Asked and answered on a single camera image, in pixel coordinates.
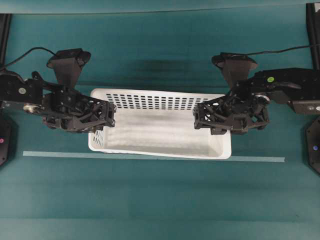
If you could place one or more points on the pale tape strip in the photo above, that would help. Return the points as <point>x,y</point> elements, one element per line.
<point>118,156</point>

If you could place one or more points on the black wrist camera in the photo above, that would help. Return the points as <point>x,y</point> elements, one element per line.
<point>68,64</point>
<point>234,67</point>

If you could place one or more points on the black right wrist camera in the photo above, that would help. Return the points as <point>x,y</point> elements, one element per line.
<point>234,67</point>

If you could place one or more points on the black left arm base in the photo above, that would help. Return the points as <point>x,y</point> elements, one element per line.
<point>8,139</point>

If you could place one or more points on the white perforated plastic basket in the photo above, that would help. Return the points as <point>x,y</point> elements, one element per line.
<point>157,123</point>

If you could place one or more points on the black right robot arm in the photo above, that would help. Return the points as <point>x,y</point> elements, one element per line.
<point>299,88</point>

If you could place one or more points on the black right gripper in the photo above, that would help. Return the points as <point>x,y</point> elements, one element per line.
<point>246,108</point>

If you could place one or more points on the black right frame post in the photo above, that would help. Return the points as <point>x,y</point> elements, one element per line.
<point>313,32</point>

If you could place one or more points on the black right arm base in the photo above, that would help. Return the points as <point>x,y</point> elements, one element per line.
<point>311,140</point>

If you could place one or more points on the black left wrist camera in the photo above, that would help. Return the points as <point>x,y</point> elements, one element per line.
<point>68,64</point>

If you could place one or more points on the black left frame post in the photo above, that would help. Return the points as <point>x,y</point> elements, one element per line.
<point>5,22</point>

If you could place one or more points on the black frame post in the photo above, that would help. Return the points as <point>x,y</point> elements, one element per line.
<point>313,32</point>
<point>5,22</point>

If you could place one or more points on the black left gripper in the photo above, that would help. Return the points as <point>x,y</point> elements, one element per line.
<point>67,109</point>

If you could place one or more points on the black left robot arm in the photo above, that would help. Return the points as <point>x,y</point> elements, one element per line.
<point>27,94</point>

